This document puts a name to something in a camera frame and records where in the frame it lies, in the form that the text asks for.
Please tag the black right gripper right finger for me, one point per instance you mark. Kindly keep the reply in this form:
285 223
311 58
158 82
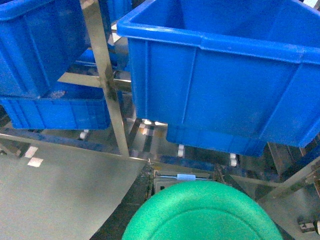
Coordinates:
220 175

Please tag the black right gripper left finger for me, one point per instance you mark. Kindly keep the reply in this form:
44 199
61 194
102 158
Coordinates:
114 227

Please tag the green mushroom push button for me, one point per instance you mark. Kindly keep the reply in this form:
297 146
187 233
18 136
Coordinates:
201 210

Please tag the steel left shelf rack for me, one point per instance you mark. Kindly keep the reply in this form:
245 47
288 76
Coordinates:
98 41

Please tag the blue bin left shelf lower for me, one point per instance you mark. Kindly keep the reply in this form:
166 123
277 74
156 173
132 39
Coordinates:
66 106

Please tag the blue bin shelf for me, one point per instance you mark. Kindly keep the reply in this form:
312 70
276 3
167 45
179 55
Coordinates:
39 40
66 106

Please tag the blue bin left shelf upper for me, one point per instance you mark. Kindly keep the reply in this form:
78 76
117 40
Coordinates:
39 40

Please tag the blue bin right side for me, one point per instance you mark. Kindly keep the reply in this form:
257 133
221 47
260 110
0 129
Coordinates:
247 68

